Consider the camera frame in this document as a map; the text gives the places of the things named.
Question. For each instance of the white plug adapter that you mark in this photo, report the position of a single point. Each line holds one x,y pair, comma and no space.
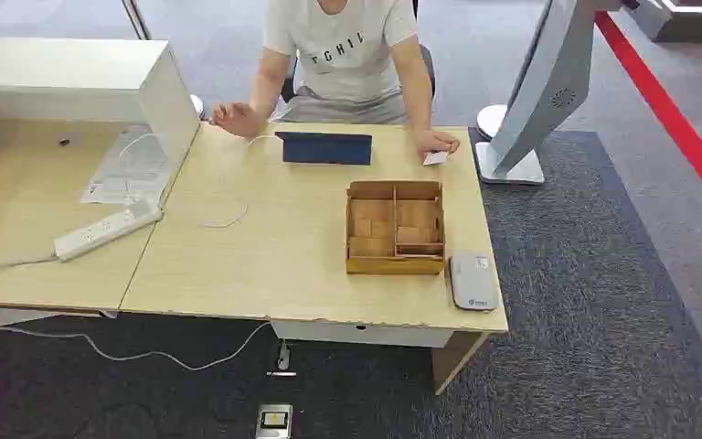
282,357

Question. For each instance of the silver foot pedal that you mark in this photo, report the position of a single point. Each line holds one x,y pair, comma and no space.
274,421

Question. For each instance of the grey kiosk stand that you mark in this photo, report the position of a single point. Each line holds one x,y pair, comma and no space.
545,79

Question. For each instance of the dark blue tablet case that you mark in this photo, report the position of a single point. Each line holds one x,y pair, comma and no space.
327,149

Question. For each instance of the white platform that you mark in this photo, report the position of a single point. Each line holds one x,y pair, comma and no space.
690,21

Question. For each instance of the white flat card reader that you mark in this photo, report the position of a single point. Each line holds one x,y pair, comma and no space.
473,283

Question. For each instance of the wooden card box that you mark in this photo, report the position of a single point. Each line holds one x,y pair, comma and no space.
394,265

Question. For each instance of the person's right hand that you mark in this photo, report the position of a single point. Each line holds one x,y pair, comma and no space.
237,120

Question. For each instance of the red floor tape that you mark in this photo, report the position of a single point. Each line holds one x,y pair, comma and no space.
666,115

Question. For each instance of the white desk partition box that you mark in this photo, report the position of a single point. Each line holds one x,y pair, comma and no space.
66,79

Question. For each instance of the white power strip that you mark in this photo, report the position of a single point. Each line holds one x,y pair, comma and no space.
107,230

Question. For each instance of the white round base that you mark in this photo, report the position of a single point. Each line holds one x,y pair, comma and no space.
197,105
491,120

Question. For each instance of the person's left hand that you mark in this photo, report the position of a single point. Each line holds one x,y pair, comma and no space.
433,142

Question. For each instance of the pale wooden desk with drawer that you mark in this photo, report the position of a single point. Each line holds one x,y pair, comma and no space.
278,254

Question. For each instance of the metal pole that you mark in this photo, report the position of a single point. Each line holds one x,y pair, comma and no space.
138,21

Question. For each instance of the white card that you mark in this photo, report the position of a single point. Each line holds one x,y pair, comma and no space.
436,159

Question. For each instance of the person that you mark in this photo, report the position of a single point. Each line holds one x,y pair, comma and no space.
339,54

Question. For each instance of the pale wooden side desk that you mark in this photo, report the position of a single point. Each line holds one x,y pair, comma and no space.
30,200

